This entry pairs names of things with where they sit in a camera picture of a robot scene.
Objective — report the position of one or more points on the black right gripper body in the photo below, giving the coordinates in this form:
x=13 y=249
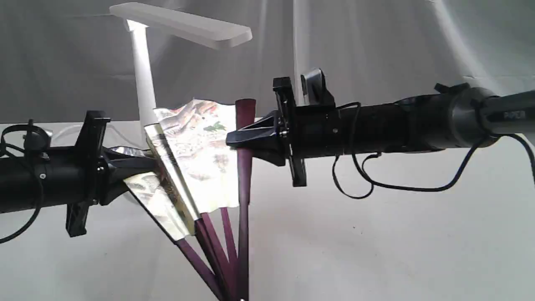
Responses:
x=312 y=131

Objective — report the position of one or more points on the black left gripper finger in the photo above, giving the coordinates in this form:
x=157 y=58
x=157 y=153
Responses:
x=110 y=188
x=128 y=161

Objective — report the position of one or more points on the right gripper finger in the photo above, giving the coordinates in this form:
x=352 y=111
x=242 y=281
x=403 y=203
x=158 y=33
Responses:
x=266 y=133
x=277 y=157

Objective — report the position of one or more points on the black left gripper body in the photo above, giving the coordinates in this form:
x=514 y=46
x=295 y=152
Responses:
x=74 y=173

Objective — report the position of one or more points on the painted paper folding fan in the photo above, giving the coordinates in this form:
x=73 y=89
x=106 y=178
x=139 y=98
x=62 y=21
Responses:
x=200 y=193

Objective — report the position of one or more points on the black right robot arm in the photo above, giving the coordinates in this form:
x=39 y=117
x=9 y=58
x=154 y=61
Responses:
x=459 y=116

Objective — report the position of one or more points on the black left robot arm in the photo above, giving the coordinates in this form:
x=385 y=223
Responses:
x=35 y=175

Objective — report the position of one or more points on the white desk lamp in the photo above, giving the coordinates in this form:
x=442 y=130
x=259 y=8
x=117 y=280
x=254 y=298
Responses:
x=212 y=33

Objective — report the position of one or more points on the grey backdrop curtain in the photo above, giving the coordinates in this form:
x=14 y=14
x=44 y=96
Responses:
x=60 y=58

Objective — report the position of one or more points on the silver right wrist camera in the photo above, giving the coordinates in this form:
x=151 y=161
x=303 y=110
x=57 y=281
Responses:
x=314 y=89

